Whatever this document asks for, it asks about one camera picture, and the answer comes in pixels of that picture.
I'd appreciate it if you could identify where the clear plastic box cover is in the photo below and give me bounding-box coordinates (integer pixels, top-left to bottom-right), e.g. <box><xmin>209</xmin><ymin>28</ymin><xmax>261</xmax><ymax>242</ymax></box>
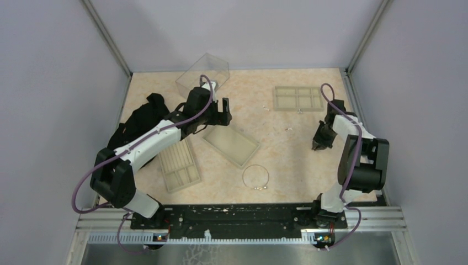
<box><xmin>175</xmin><ymin>53</ymin><xmax>230</xmax><ymax>98</ymax></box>

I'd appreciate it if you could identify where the silver bangle bracelet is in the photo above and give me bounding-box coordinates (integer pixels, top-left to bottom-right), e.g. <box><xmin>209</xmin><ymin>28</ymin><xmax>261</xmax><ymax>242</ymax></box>
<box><xmin>242</xmin><ymin>164</ymin><xmax>270</xmax><ymax>191</ymax></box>

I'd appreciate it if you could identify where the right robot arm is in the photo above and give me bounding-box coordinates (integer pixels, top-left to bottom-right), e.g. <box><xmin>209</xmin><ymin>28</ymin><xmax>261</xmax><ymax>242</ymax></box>
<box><xmin>311</xmin><ymin>99</ymin><xmax>390</xmax><ymax>227</ymax></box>

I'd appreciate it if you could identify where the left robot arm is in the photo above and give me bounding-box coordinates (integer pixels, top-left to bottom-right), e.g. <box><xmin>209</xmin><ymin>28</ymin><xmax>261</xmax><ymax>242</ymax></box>
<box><xmin>90</xmin><ymin>75</ymin><xmax>232</xmax><ymax>229</ymax></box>

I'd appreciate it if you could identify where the black cloth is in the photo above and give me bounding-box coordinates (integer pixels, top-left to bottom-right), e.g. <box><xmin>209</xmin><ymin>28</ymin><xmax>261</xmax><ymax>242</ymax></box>
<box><xmin>107</xmin><ymin>93</ymin><xmax>169</xmax><ymax>150</ymax></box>

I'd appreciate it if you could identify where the beige compartment tray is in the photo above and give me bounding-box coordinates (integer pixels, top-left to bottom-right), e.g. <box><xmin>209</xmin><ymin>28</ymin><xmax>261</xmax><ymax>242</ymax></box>
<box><xmin>273</xmin><ymin>86</ymin><xmax>325</xmax><ymax>113</ymax></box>

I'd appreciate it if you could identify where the beige slotted ring tray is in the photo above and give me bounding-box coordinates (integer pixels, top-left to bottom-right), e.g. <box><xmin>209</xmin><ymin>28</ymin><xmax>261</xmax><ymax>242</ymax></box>
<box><xmin>158</xmin><ymin>139</ymin><xmax>201</xmax><ymax>193</ymax></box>

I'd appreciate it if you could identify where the white slotted cable duct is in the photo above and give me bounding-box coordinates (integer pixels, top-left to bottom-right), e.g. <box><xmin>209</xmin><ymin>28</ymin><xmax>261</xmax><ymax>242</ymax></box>
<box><xmin>87</xmin><ymin>231</ymin><xmax>319</xmax><ymax>245</ymax></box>

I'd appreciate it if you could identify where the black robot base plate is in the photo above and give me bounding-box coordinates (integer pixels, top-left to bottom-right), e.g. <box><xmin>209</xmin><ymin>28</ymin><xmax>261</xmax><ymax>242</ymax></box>
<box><xmin>130</xmin><ymin>201</ymin><xmax>348</xmax><ymax>240</ymax></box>

